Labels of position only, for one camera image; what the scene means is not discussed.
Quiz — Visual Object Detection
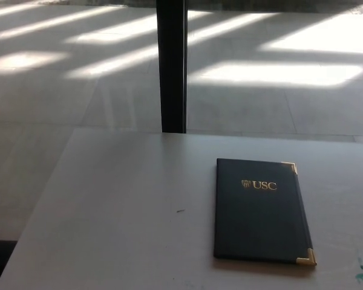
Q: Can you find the dark blue diary folder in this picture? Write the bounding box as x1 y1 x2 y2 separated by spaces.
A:
212 158 318 267

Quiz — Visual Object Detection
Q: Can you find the black vertical window frame post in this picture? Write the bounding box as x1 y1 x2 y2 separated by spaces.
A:
155 0 188 134

